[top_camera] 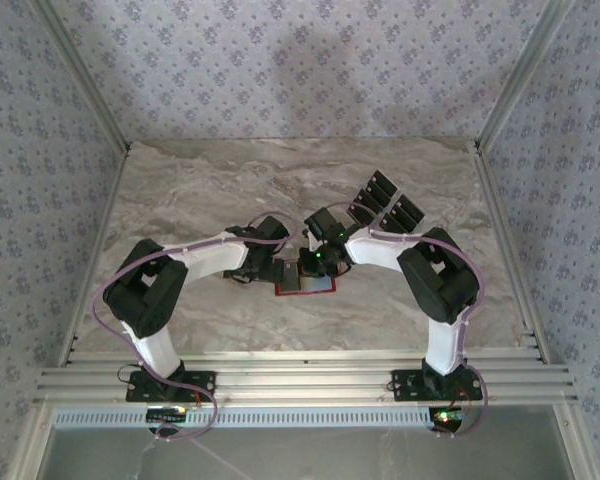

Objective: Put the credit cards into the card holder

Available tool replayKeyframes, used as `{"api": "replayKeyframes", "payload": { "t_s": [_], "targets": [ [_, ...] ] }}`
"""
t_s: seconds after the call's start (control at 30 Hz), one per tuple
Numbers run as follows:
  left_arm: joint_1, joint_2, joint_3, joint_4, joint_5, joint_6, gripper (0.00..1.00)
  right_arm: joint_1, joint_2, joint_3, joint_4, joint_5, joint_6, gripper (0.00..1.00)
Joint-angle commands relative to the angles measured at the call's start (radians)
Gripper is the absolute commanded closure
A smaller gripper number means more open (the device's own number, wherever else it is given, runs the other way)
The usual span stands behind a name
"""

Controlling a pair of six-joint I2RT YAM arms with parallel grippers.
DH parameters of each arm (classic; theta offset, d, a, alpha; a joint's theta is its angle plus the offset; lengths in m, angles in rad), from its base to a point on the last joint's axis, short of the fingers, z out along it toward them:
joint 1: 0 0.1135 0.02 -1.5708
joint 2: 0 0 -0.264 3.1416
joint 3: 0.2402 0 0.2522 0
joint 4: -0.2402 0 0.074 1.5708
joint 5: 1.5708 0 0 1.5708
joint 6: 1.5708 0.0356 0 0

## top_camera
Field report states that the red leather card holder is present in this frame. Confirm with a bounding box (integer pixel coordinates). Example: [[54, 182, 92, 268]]
[[273, 258, 338, 298]]

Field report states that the black VIP credit card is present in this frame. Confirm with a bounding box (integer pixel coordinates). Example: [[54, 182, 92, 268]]
[[362, 179, 390, 205], [354, 188, 382, 215], [347, 198, 375, 225], [369, 170, 399, 197], [378, 212, 407, 235], [393, 194, 425, 224], [385, 203, 416, 231]]

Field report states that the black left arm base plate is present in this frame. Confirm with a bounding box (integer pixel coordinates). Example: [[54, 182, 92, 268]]
[[125, 370, 217, 402]]

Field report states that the aluminium mounting rail beam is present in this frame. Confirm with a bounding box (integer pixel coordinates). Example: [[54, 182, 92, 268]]
[[32, 349, 579, 405]]

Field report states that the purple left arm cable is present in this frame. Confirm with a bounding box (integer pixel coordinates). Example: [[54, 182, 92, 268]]
[[90, 211, 292, 444]]

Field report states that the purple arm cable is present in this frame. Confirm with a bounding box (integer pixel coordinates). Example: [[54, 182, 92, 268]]
[[322, 201, 489, 441], [90, 211, 292, 444]]

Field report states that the aluminium table side rail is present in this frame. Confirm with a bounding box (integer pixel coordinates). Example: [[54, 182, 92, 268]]
[[54, 147, 132, 369], [472, 147, 554, 366]]

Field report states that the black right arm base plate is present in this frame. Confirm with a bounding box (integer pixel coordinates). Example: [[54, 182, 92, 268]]
[[391, 368, 484, 402]]

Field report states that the grey slotted cable duct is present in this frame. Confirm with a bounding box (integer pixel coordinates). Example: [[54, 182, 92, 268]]
[[49, 405, 556, 430]]

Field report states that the thin pale wire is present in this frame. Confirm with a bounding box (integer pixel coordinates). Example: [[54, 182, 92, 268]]
[[194, 439, 254, 480]]

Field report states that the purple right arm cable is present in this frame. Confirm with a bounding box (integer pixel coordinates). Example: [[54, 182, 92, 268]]
[[322, 201, 489, 441]]

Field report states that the aluminium frame post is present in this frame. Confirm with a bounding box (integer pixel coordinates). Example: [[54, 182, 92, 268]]
[[27, 0, 134, 154], [472, 0, 579, 154]]

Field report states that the aluminium lower frame leg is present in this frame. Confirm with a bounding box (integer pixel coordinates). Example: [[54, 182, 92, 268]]
[[552, 403, 599, 480], [7, 404, 56, 480]]

